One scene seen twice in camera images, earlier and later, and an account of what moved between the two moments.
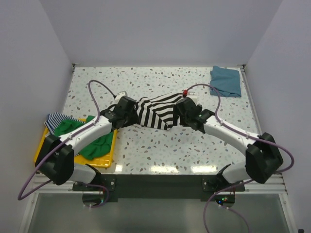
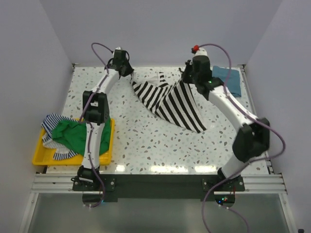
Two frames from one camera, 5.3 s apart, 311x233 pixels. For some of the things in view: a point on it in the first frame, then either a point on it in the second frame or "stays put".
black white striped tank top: x=158 y=112 -> x=174 y=101
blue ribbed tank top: x=226 y=81 stays put
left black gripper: x=134 y=118 -> x=130 y=69
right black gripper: x=176 y=112 -> x=188 y=66
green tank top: x=98 y=149 stays put
